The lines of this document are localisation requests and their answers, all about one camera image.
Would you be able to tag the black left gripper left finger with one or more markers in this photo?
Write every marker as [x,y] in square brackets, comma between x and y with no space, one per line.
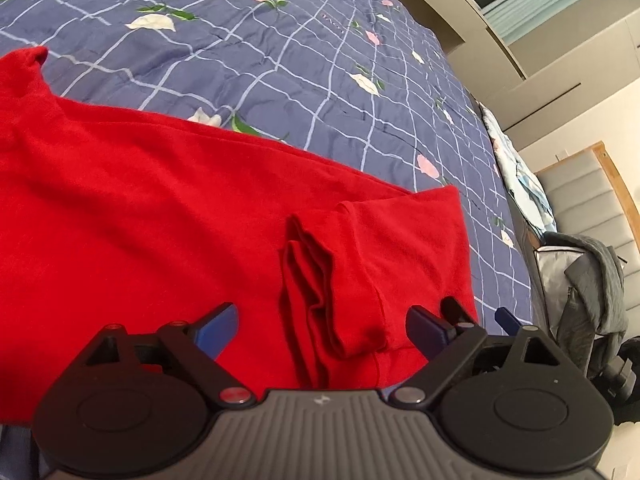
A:
[194,347]

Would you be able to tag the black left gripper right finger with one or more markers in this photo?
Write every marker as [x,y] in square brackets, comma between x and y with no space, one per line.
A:
[449,341]

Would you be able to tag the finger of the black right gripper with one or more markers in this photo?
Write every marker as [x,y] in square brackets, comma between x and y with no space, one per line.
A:
[510,324]

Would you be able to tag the red pants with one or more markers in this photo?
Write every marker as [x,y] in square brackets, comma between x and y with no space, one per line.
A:
[111,215]

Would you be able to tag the grey white bag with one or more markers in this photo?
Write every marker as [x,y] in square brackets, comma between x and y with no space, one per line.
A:
[567,319]

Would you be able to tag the grey jacket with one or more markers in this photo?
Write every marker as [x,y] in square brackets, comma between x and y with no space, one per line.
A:
[598,278]

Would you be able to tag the light blue folded bedding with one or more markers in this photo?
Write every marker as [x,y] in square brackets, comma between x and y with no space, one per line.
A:
[521,183]

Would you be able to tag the wooden padded headboard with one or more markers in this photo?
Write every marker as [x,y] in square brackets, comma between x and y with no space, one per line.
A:
[589,197]

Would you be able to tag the beige window cabinet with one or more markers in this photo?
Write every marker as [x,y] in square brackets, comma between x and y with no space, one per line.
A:
[554,74]

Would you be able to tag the blue floral checked quilt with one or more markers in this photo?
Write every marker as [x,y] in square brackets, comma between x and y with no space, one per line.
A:
[357,81]

